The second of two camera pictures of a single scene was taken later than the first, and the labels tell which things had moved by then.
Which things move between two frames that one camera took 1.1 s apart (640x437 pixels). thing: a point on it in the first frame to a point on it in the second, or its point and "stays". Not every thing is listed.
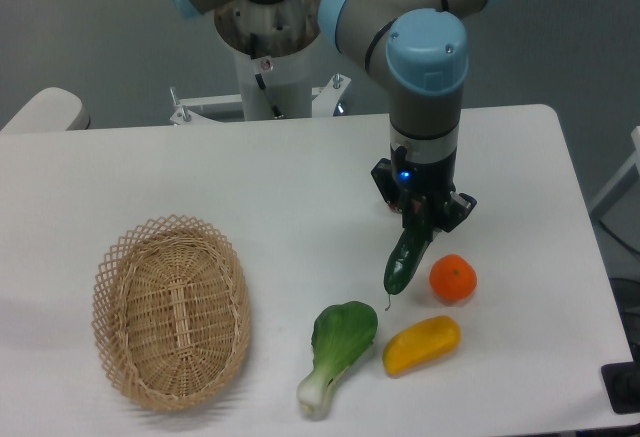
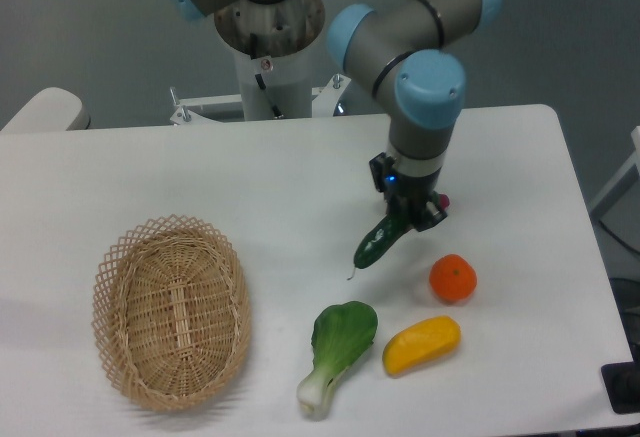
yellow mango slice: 420,344 stays
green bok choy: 342,333 stays
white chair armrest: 52,109 stays
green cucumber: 405,254 to 378,241
